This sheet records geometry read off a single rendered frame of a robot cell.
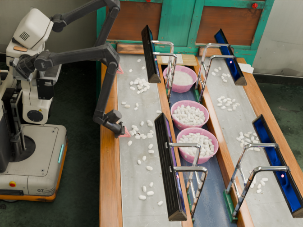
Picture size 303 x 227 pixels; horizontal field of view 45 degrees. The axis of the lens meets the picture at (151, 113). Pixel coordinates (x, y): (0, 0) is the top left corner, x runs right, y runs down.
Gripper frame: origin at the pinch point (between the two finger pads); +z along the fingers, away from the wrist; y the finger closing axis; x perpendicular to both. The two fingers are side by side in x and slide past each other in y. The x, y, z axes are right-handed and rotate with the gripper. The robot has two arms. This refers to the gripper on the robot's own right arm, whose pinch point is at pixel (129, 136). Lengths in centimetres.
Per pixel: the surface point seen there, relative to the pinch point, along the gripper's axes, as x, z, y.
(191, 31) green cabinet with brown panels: -51, 27, 96
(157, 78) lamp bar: -35.1, -7.1, 18.1
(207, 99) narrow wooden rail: -37, 45, 38
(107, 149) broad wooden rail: 8.0, -10.8, -11.9
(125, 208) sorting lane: 4, -2, -52
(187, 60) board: -34, 39, 87
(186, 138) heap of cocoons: -21.6, 30.3, 0.6
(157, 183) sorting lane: -7.3, 13.0, -35.8
